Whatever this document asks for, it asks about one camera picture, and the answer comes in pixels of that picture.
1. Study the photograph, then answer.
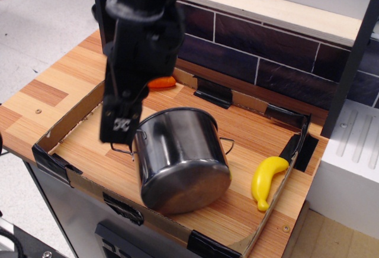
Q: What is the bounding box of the yellow toy banana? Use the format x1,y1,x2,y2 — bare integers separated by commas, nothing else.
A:
251,156,290,211

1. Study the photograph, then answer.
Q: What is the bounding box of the dark brick backsplash panel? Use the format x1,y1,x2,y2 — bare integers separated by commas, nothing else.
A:
91,0,379,111

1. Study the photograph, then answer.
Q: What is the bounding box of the stainless steel pot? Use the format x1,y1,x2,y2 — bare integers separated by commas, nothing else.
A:
127,107,232,214

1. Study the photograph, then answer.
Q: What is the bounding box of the black oven control panel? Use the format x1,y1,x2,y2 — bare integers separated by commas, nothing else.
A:
94,221,158,258

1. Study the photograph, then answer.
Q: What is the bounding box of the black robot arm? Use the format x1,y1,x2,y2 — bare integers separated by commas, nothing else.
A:
99,0,185,146

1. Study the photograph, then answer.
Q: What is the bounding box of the cardboard fence with black tape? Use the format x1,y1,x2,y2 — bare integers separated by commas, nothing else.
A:
32,64,327,257

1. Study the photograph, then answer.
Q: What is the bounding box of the white sink drainboard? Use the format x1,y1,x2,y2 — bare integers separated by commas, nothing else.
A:
321,99,379,182

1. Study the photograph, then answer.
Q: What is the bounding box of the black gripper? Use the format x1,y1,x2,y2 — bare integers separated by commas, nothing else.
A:
99,0,185,146

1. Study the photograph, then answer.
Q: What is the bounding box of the orange toy carrot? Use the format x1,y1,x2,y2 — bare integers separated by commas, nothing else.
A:
147,76,176,88

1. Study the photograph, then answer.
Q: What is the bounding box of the dark grey upright post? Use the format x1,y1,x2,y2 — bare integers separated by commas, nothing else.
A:
320,0,378,138

